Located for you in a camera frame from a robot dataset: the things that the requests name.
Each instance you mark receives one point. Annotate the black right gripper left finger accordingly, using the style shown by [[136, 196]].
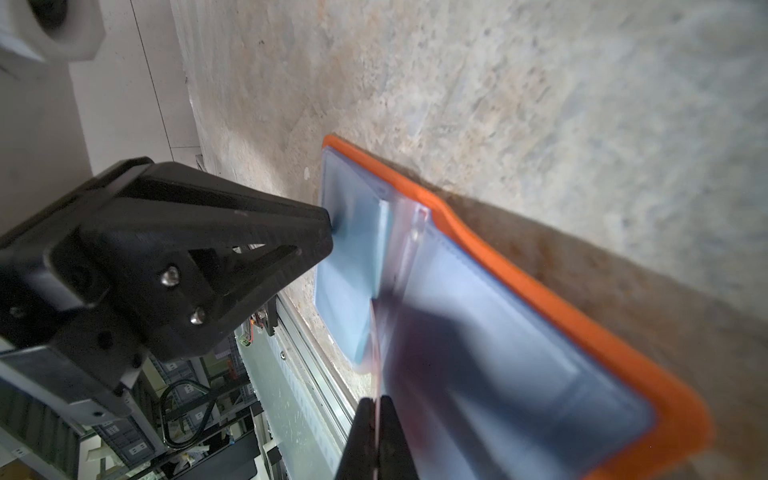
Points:
[[359, 457]]

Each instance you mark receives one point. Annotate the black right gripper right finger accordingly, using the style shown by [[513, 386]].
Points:
[[394, 458]]

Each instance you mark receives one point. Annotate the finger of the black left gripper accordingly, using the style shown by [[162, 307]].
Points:
[[156, 256]]

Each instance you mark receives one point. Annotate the red credit card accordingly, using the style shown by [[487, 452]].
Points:
[[376, 362]]

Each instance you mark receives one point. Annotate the orange card holder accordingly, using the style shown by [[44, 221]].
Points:
[[493, 376]]

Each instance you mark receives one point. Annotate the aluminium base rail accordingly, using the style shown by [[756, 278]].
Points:
[[306, 411]]

